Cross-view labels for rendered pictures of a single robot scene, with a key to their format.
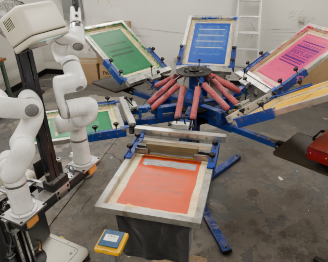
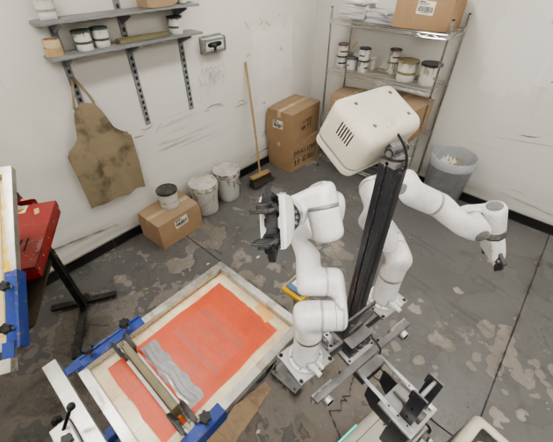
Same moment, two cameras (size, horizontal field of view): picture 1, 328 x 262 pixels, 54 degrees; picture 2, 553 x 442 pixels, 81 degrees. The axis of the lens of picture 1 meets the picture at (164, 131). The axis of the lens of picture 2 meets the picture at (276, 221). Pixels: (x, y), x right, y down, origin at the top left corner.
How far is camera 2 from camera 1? 226 cm
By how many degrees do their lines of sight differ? 107
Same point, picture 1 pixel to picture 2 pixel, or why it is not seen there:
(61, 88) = not seen: hidden behind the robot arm
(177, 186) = (197, 322)
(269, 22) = not seen: outside the picture
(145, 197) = (242, 322)
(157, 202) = (235, 308)
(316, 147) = (32, 260)
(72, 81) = not seen: hidden behind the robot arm
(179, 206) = (219, 294)
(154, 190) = (225, 329)
